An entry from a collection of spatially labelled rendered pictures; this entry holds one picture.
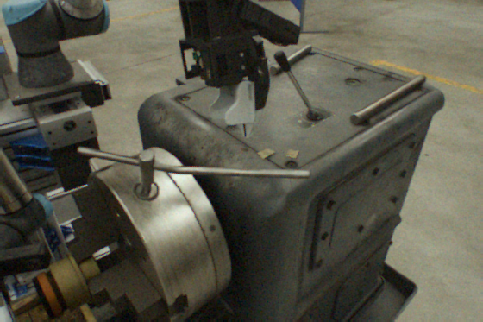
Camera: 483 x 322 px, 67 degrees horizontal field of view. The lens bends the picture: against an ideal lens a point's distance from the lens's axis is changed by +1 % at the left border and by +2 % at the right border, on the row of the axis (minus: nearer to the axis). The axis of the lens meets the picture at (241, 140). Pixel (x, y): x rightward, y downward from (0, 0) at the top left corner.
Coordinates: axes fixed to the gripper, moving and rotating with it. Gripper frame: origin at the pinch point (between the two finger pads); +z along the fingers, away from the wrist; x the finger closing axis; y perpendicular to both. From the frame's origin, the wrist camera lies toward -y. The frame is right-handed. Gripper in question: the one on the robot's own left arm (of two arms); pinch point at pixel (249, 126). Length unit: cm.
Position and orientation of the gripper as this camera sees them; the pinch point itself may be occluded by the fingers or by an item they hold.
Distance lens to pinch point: 52.9
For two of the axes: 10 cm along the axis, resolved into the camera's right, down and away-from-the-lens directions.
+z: 1.1, 8.9, 4.4
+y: -7.6, 3.6, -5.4
